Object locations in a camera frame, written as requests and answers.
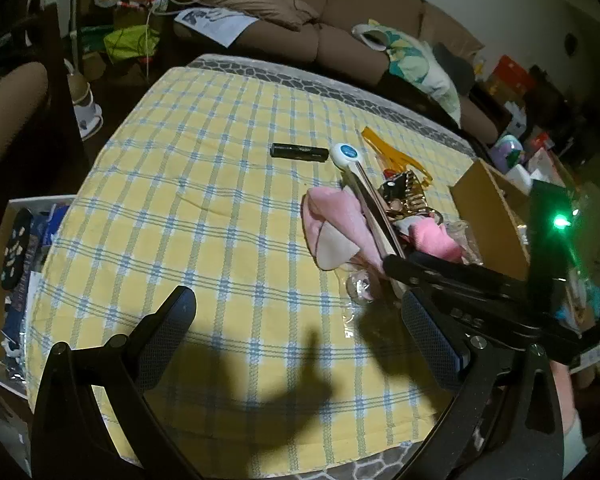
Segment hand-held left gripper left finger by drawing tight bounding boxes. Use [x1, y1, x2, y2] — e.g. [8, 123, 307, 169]
[30, 286, 201, 480]

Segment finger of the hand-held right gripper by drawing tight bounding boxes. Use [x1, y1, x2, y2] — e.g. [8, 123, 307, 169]
[382, 253, 529, 302]
[429, 299, 582, 362]

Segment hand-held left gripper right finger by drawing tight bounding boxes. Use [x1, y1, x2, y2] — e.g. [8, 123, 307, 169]
[401, 289, 566, 480]

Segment pink fuzzy sock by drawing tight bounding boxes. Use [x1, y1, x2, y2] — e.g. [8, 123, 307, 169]
[409, 220, 463, 262]

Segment cardboard box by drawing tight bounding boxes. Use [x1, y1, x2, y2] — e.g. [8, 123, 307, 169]
[447, 157, 576, 281]

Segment pink cloth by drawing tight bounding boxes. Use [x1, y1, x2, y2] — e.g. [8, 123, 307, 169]
[302, 185, 387, 272]

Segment black cosmetic tube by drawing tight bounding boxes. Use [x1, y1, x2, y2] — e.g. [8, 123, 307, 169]
[271, 143, 328, 162]

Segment person's right forearm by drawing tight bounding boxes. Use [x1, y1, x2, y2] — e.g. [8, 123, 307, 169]
[550, 360, 583, 431]

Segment white tissue box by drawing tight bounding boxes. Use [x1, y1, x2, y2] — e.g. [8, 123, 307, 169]
[505, 165, 546, 196]

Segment clear plastic wrapper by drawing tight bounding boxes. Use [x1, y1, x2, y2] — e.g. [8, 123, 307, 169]
[342, 267, 382, 306]

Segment black gold hair claw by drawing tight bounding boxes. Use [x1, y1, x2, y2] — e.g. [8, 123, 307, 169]
[377, 170, 431, 222]

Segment purple green toy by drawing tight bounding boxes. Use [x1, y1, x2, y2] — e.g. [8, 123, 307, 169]
[492, 135, 526, 171]

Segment yellow checked tablecloth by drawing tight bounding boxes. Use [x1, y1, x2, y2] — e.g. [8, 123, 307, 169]
[27, 65, 481, 476]

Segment person's white clothing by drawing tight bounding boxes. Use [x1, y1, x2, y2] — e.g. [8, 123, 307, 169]
[562, 410, 588, 466]

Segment white storage box of clothes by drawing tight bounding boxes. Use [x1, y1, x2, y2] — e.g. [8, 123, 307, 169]
[0, 195, 78, 401]

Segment white round case blue centre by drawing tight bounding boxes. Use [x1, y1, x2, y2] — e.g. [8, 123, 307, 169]
[328, 142, 366, 171]

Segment black spotted cloth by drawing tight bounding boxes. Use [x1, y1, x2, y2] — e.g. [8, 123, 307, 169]
[0, 209, 33, 291]

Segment red orange cartons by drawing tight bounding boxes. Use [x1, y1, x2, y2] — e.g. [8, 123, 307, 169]
[490, 55, 536, 96]

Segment dark grey cushion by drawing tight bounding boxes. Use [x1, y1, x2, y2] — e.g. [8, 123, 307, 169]
[432, 42, 481, 96]

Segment beige white appliance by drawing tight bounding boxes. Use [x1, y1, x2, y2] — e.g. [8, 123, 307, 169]
[65, 60, 106, 138]

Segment white tape roll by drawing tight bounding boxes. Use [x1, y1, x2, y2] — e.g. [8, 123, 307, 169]
[352, 22, 388, 52]

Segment brown armchair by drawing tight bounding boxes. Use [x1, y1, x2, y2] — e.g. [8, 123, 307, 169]
[0, 60, 51, 196]

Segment green bag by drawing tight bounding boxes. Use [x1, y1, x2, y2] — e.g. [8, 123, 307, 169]
[102, 25, 161, 63]

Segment brown sofa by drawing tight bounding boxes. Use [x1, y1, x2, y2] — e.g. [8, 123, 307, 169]
[172, 0, 501, 146]

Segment white printed paper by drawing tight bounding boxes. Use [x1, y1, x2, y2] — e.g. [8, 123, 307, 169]
[174, 7, 258, 48]

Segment white metal rack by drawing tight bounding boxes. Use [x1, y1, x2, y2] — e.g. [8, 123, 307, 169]
[27, 0, 88, 61]

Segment brown pillow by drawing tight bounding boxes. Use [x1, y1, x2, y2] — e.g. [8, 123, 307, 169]
[190, 0, 321, 31]

